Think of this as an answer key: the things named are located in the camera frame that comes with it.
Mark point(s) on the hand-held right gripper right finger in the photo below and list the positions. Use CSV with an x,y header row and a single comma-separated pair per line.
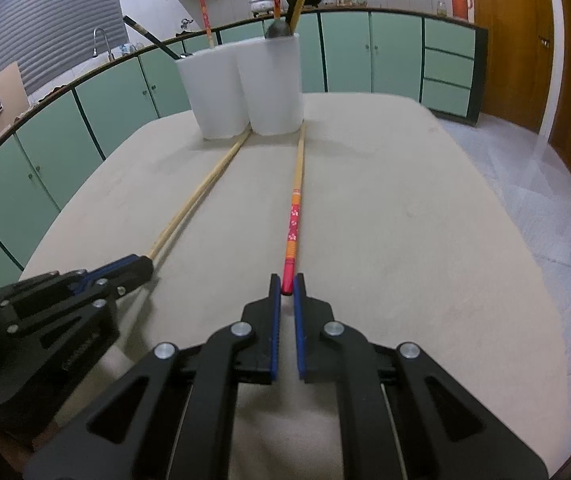
x,y
299,340

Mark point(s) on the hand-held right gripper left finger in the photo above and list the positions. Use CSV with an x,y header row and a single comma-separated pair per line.
x,y
275,332

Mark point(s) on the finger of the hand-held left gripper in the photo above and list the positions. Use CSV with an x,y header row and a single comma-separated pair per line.
x,y
110,270
135,276

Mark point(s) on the plain bamboo chopstick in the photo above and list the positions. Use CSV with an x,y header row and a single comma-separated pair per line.
x,y
201,190
209,190

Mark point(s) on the white double utensil holder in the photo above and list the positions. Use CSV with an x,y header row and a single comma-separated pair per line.
x,y
270,90

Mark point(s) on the green base cabinets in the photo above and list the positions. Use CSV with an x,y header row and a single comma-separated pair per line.
x,y
115,95

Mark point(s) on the plastic bottles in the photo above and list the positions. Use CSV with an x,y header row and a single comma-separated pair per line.
x,y
126,49

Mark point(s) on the metal faucet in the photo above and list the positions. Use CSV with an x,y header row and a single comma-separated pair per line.
x,y
103,42

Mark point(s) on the grey window blind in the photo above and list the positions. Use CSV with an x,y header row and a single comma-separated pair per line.
x,y
40,25

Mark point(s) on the small metal kettle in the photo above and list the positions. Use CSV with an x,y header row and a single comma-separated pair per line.
x,y
186,24

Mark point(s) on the dark spoon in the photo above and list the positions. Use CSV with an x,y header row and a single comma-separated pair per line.
x,y
280,31

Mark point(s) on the white cooking pot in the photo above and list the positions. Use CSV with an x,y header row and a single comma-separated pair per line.
x,y
261,3

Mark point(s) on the green drawer unit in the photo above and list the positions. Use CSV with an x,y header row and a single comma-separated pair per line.
x,y
448,65

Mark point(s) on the small jar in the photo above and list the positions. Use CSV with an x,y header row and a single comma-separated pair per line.
x,y
442,9

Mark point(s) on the orange thermos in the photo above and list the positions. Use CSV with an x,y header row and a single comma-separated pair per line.
x,y
460,0

